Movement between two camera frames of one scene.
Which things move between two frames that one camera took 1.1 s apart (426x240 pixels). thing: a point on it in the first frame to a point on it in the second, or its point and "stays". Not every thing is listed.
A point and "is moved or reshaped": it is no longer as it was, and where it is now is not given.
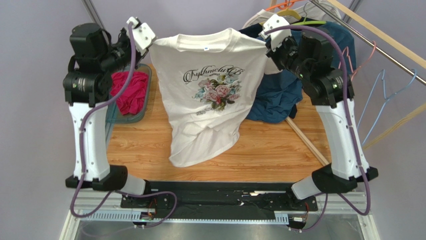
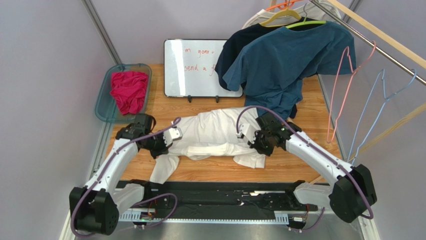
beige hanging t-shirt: x=308 y=10 stays
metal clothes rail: x=370 y=42 stays
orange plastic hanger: x=285 y=6 stays
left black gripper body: x=121 y=52 to x=156 y=144
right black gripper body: x=277 y=56 to x=258 y=143
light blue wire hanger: x=387 y=99 stays
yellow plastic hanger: x=288 y=12 stays
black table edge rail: x=257 y=197 stays
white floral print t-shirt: x=210 y=80 is moved or reshaped
